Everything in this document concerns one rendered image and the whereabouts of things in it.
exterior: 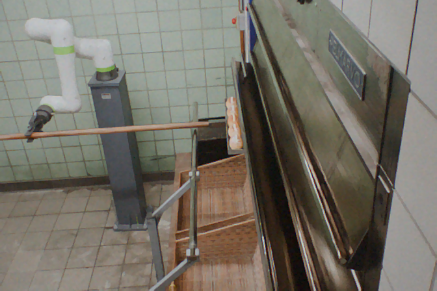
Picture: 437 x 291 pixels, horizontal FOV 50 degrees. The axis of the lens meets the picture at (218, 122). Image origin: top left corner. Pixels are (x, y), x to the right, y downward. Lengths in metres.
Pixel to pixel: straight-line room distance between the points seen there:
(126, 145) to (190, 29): 0.96
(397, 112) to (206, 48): 2.89
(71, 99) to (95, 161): 1.35
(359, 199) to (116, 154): 2.54
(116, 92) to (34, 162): 1.38
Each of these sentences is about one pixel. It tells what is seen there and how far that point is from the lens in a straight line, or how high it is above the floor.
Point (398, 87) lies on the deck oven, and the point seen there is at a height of 2.08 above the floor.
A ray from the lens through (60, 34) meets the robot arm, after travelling 2.67.
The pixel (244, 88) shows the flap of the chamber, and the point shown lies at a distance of 2.24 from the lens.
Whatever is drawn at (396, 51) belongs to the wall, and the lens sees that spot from 0.67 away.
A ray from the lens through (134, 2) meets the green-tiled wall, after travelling 3.43.
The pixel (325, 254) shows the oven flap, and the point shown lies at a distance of 1.19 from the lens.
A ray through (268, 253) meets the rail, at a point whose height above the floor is 1.44.
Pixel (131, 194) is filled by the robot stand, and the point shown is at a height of 0.31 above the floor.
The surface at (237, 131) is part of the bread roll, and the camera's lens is 2.26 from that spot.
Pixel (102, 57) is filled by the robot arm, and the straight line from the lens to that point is 3.00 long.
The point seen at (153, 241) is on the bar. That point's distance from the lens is 2.30.
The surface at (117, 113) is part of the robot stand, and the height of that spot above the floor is 0.97.
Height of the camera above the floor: 2.35
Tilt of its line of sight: 29 degrees down
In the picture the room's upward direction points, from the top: 4 degrees counter-clockwise
